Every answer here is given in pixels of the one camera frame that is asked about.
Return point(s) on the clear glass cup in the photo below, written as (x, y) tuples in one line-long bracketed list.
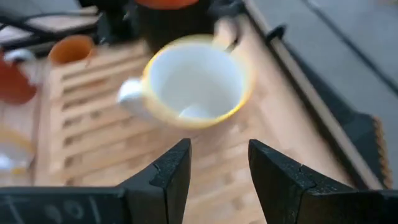
[(12, 152)]

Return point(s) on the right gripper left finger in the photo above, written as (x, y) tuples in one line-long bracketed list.
[(155, 193)]

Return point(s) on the orange faceted mug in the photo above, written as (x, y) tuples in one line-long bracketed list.
[(71, 49)]

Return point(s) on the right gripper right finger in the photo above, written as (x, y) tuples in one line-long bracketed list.
[(286, 193)]

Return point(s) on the wooden slatted shelf rack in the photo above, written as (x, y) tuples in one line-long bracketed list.
[(109, 140)]

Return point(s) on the red mug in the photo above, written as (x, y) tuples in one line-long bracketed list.
[(12, 84)]

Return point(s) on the black floor mat orange edge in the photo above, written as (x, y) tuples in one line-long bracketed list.
[(363, 140)]

